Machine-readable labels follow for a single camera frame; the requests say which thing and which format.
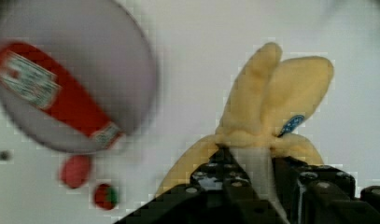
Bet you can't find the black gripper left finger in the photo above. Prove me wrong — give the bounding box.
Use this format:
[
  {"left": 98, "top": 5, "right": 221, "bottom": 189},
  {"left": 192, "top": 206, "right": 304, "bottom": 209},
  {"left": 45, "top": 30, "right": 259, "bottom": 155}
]
[{"left": 115, "top": 147, "right": 283, "bottom": 224}]

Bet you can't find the grey round plate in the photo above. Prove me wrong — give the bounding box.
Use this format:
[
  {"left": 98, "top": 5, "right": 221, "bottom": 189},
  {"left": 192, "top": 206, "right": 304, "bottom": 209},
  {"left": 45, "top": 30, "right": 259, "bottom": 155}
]
[{"left": 0, "top": 0, "right": 158, "bottom": 154}]

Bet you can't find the yellow plush banana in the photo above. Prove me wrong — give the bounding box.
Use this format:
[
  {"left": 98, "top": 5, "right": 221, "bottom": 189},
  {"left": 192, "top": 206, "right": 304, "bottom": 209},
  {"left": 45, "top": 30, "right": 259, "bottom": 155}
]
[{"left": 155, "top": 42, "right": 335, "bottom": 200}]

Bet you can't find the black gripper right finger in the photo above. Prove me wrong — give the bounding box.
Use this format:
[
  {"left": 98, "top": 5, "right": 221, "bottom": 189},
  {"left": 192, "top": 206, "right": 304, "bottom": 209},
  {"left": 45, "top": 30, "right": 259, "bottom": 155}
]
[{"left": 273, "top": 157, "right": 380, "bottom": 224}]

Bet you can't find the pink plush fruit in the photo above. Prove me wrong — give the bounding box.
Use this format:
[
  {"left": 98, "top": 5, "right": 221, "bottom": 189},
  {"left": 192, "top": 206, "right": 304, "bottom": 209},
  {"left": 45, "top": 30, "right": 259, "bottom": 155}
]
[{"left": 59, "top": 155, "right": 91, "bottom": 189}]

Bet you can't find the red strawberry toy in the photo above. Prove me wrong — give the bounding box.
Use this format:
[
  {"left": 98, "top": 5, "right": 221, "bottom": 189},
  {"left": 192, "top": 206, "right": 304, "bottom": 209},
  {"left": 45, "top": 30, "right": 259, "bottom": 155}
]
[{"left": 93, "top": 183, "right": 119, "bottom": 210}]

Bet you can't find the red ketchup bottle toy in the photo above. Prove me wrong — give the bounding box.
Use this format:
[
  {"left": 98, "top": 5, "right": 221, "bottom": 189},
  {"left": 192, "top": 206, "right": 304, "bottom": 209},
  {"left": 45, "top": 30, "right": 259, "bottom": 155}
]
[{"left": 0, "top": 42, "right": 123, "bottom": 148}]

